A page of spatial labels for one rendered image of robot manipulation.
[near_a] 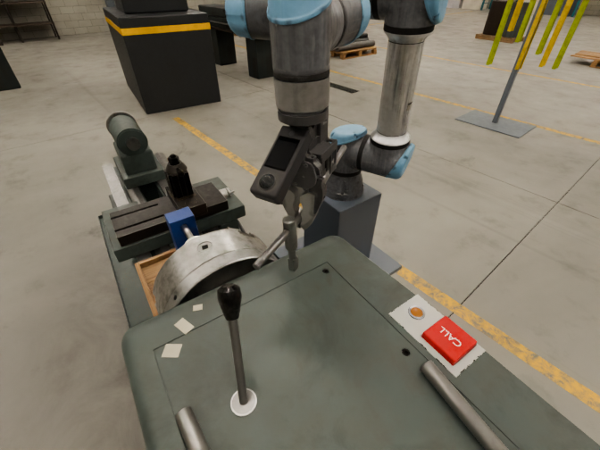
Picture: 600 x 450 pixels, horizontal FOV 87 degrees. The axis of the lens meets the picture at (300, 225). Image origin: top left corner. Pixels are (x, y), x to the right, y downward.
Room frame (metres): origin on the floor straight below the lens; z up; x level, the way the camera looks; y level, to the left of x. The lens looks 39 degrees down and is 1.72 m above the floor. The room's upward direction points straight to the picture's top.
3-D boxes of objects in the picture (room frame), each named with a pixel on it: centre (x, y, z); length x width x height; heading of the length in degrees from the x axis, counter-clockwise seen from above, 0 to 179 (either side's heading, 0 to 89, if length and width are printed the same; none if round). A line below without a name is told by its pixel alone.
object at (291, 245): (0.40, 0.01, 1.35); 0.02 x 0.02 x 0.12
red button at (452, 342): (0.28, -0.24, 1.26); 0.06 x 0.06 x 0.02; 34
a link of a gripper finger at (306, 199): (0.45, -0.03, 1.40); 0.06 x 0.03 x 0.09; 151
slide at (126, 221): (1.05, 0.53, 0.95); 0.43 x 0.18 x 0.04; 124
